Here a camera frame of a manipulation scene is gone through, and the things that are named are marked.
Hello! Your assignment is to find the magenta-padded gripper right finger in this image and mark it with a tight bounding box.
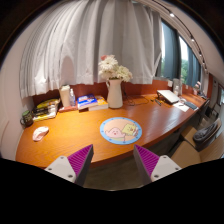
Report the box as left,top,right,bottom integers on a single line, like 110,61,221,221
133,143,183,186

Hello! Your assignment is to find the white jug vase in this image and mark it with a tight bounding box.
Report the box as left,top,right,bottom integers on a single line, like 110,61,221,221
105,78,124,110

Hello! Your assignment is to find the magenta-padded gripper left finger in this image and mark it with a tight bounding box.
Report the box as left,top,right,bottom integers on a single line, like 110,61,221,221
44,143,95,187

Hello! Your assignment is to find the ceiling spot lights row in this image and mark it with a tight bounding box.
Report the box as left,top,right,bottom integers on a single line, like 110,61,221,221
168,11,208,72

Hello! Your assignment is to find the dark keyboard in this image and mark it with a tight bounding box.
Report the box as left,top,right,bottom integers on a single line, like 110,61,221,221
184,100,199,111

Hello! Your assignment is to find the pink computer mouse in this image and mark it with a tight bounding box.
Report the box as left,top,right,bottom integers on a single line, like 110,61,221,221
32,125,50,142

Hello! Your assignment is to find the yellow and white book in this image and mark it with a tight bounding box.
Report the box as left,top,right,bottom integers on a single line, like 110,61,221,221
32,111,58,122

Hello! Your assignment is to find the white flower bouquet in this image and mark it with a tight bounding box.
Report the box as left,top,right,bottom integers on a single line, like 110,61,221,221
97,54,134,83

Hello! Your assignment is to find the tan chair with dark cushion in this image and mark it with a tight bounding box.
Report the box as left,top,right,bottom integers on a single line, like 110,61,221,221
179,117,223,151

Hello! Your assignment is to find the clear spray bottle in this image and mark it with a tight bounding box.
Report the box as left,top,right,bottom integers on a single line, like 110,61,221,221
69,88,77,107

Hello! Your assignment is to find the white pleated curtain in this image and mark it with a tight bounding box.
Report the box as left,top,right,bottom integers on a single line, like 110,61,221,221
18,0,163,99

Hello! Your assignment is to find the blue cover book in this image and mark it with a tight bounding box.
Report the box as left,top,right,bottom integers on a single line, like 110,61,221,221
76,93,100,111

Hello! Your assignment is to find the round cartoon mouse pad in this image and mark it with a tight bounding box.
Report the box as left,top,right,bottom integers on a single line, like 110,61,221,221
99,116,143,146

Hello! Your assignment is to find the white paper sheet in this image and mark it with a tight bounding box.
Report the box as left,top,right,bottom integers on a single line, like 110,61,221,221
173,102,190,113

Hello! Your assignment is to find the flat red book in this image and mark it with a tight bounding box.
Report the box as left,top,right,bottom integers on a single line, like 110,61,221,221
58,104,79,113

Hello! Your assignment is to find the black cable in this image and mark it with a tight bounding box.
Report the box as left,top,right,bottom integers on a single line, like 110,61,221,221
123,94,151,107

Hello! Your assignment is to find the yellow and black book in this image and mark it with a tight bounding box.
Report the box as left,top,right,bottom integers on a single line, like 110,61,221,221
35,98,61,109

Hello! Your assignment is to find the dark mug green inside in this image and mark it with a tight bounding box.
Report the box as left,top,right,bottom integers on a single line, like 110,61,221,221
19,109,35,128

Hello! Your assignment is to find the dark blue curtain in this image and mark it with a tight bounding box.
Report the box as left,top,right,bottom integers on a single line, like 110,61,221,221
185,44,202,88
160,20,181,81

